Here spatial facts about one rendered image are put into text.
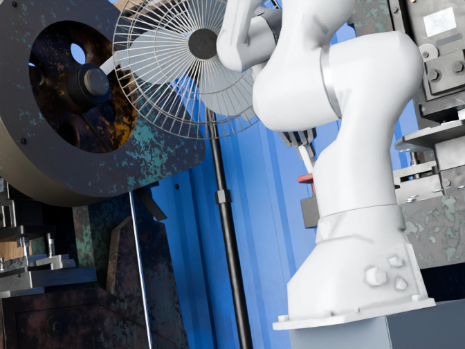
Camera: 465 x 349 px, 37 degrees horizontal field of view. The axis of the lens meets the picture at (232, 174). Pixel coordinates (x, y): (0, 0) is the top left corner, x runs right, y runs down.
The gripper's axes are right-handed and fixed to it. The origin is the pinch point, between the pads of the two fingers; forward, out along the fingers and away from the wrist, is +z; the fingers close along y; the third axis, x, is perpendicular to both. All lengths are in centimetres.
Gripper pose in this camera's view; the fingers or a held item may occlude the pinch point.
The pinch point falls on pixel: (308, 158)
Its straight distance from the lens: 169.8
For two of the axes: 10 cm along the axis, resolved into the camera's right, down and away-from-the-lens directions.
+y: 8.0, -2.3, -5.6
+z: 3.9, 9.0, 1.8
